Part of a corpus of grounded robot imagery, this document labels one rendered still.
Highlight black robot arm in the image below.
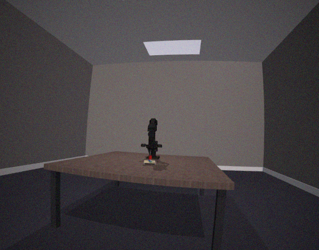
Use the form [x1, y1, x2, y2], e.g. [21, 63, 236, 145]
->
[148, 118, 158, 157]

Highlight beige circuit board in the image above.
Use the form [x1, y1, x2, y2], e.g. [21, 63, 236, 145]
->
[144, 156, 155, 164]

